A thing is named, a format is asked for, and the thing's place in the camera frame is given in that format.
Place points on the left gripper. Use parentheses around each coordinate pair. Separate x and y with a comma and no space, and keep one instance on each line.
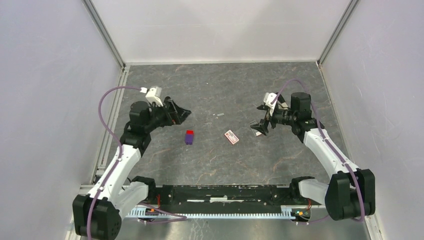
(177,115)

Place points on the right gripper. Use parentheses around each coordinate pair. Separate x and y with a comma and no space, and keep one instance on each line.
(262,126)

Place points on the staple tray box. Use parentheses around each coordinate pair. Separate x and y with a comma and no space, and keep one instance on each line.
(255,132)

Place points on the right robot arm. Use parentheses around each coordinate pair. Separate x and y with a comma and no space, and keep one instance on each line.
(350,193)

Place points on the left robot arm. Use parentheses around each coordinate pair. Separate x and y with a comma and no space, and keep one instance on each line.
(99,213)

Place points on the purple red block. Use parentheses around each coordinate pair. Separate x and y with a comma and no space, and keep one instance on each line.
(189,137)

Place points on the red white staple box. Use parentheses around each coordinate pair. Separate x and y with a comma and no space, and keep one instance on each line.
(231,137)

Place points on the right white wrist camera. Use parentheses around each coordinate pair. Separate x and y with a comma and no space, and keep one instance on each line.
(270,101)

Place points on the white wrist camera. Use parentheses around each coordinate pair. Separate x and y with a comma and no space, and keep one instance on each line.
(153,95)
(270,101)

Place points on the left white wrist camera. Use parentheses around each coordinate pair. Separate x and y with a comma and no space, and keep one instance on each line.
(153,95)

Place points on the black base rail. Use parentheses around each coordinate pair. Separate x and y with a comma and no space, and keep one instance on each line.
(228,199)

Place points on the white cable duct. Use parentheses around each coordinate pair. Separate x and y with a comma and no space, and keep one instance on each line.
(141,212)

